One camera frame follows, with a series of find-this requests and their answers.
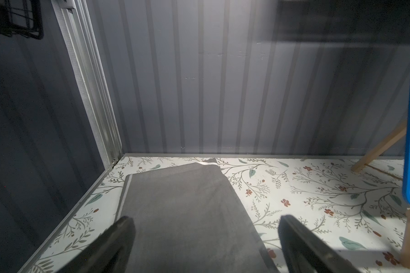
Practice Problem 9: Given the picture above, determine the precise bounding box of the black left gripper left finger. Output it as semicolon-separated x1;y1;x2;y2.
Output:
59;216;136;273

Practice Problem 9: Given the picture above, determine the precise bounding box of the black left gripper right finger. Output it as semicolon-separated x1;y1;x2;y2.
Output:
278;215;359;273

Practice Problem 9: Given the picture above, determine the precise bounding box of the plain grey pillowcase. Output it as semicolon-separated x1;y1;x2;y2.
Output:
117;158;277;273

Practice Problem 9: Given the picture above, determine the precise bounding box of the small wooden easel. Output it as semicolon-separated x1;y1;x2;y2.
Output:
350;119;410;269

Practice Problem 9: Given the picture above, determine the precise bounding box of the black wire wall basket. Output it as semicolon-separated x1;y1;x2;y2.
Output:
0;0;44;40

